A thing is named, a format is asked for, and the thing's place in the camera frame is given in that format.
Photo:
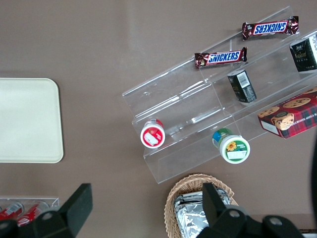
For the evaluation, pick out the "small black barcode box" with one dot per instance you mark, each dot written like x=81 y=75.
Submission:
x=242 y=86

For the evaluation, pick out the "Snickers chocolate bar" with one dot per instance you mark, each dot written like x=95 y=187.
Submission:
x=270 y=27
x=220 y=57

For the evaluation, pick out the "clear acrylic stepped shelf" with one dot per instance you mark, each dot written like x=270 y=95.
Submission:
x=188 y=104

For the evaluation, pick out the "red soda can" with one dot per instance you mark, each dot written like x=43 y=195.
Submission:
x=31 y=213
x=10 y=210

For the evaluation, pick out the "cream plastic tray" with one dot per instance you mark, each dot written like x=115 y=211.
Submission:
x=27 y=121

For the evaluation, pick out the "large black tea box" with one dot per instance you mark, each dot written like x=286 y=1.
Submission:
x=303 y=54

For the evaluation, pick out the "clear acrylic can holder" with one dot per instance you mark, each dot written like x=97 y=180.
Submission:
x=53 y=202

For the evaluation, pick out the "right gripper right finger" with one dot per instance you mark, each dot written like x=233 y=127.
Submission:
x=213 y=205

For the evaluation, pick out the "silver foil packet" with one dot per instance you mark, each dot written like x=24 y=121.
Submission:
x=190 y=198
x=190 y=220

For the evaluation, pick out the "green sunflower lid jar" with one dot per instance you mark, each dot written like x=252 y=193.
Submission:
x=234 y=148

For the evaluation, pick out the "light tan wicker basket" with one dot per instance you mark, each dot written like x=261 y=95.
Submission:
x=183 y=186

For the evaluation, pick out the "red tartan cookie box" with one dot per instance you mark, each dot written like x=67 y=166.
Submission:
x=292 y=116

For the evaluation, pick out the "red lid jar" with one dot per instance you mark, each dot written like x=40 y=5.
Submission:
x=152 y=135

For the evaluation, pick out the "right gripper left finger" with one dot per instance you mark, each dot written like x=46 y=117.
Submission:
x=79 y=205

